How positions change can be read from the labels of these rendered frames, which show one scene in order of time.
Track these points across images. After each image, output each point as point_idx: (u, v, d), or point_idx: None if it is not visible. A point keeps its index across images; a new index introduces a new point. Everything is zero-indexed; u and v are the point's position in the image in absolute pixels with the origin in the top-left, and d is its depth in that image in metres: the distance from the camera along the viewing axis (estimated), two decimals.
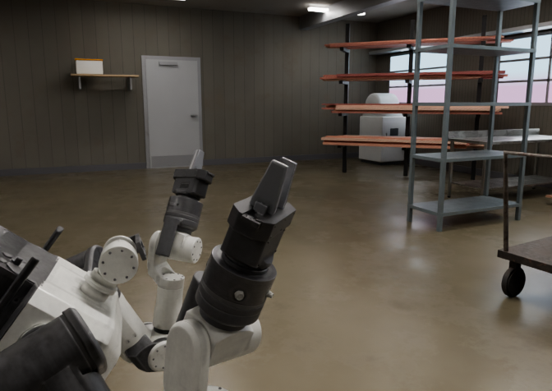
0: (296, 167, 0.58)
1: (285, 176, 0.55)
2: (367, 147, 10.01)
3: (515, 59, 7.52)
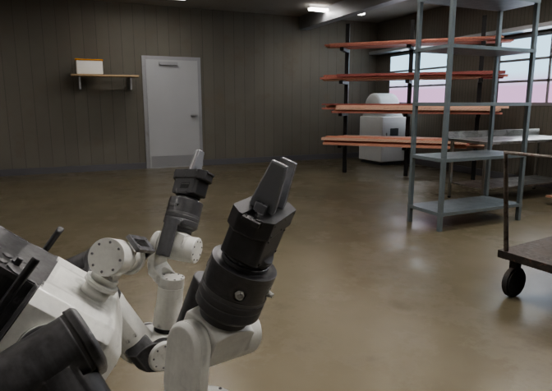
0: (296, 167, 0.58)
1: (285, 176, 0.55)
2: (367, 147, 10.01)
3: (515, 59, 7.52)
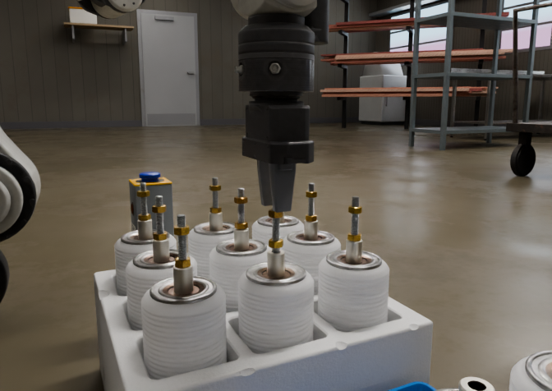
0: (261, 201, 0.59)
1: (273, 201, 0.55)
2: (367, 108, 9.82)
3: (519, 4, 7.33)
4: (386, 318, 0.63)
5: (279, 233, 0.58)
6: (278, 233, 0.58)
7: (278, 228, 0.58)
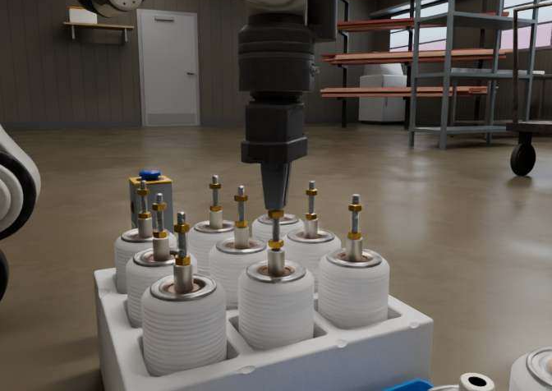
0: (281, 206, 0.56)
1: (286, 198, 0.58)
2: (367, 108, 9.82)
3: (519, 4, 7.33)
4: (386, 316, 0.63)
5: (278, 234, 0.58)
6: (278, 233, 0.58)
7: (277, 228, 0.57)
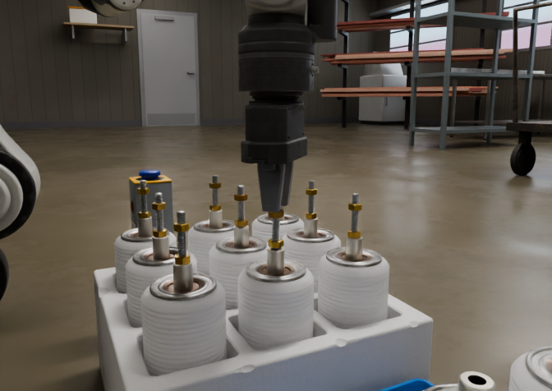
0: (278, 208, 0.55)
1: (288, 196, 0.59)
2: (367, 108, 9.82)
3: (519, 4, 7.33)
4: (386, 315, 0.63)
5: (277, 232, 0.59)
6: (277, 232, 0.58)
7: (278, 227, 0.58)
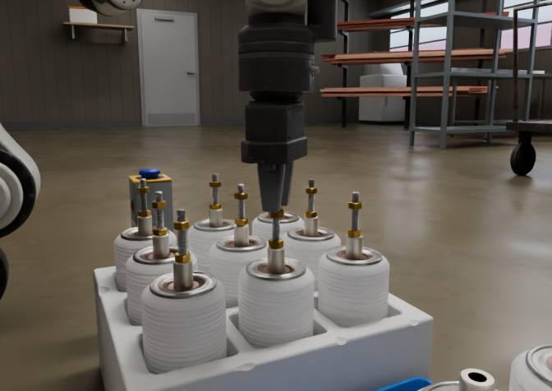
0: (278, 208, 0.55)
1: (288, 196, 0.59)
2: (367, 108, 9.82)
3: (519, 4, 7.33)
4: (386, 314, 0.63)
5: (278, 234, 0.58)
6: (277, 233, 0.58)
7: (276, 228, 0.57)
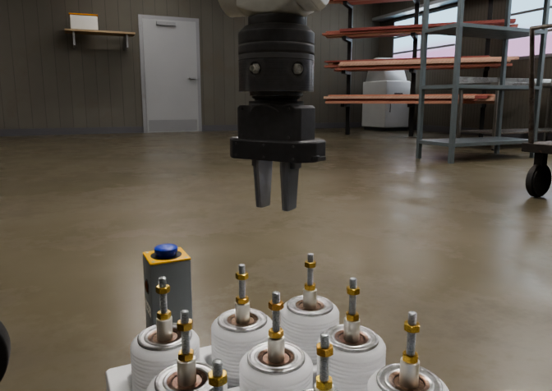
0: (256, 204, 0.58)
1: (283, 201, 0.55)
2: (370, 113, 9.74)
3: (525, 11, 7.25)
4: None
5: (323, 369, 0.50)
6: (323, 369, 0.50)
7: (325, 362, 0.50)
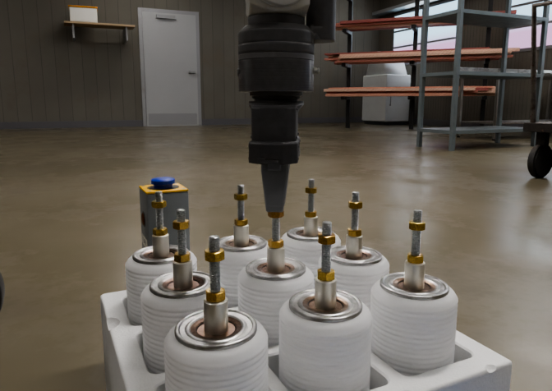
0: (283, 208, 0.55)
1: (286, 195, 0.59)
2: (370, 108, 9.72)
3: (526, 2, 7.22)
4: (453, 356, 0.53)
5: (324, 260, 0.48)
6: (325, 260, 0.48)
7: (327, 254, 0.48)
